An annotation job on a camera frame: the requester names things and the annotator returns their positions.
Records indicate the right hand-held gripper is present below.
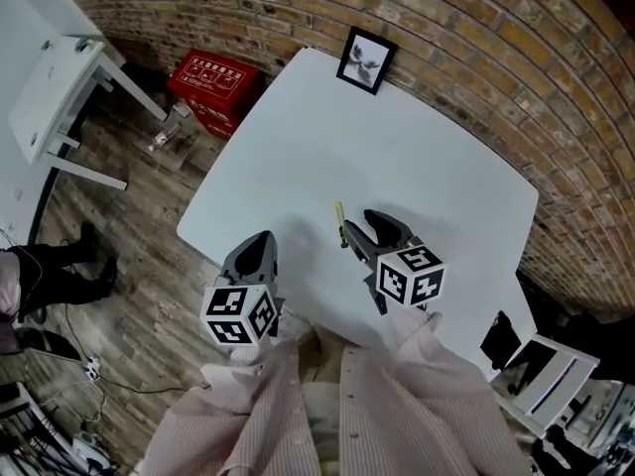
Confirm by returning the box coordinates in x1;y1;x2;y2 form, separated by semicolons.
344;208;446;316

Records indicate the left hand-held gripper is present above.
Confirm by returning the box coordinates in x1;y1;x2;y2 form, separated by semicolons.
200;231;287;349

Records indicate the yellow pen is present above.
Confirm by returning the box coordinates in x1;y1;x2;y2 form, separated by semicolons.
332;200;349;250

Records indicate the person's left forearm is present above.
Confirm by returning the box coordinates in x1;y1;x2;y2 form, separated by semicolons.
143;337;318;476

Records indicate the person's right forearm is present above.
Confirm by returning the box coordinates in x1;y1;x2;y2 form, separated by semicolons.
376;308;533;476

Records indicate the red cardboard box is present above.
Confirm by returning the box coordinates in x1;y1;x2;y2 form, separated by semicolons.
190;99;242;141
167;48;259;118

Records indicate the clear plastic bottle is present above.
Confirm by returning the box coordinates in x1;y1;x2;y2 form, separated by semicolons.
148;122;183;153

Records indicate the person's torso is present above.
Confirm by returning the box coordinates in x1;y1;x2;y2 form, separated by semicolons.
277;327;378;476

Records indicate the white chair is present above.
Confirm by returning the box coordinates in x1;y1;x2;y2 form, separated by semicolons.
510;333;601;431

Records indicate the white desk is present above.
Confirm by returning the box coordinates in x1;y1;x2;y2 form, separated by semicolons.
8;35;170;192

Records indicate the black picture frame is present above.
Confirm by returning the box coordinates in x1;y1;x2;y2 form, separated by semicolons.
335;26;400;96

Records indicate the black floor cable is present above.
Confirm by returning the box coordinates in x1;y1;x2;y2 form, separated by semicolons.
63;304;202;397

